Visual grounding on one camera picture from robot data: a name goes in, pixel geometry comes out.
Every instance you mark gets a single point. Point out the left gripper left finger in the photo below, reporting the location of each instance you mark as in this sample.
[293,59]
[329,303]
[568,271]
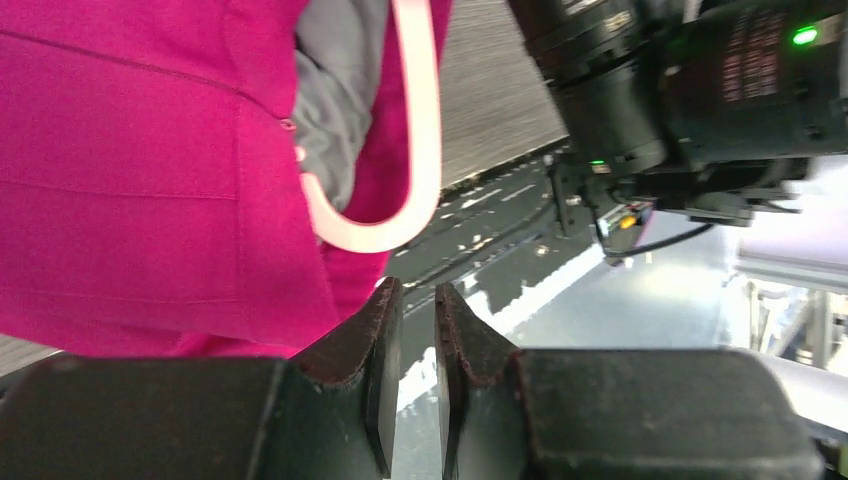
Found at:
[342,423]

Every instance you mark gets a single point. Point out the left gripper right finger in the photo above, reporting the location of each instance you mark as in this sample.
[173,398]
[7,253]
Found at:
[481,421]

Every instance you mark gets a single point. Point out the magenta skirt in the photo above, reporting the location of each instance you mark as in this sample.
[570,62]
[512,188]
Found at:
[151,154]

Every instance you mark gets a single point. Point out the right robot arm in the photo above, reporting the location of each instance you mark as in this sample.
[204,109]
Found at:
[700,108]

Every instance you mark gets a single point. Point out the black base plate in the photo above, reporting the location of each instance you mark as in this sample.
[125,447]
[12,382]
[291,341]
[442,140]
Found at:
[500,232]

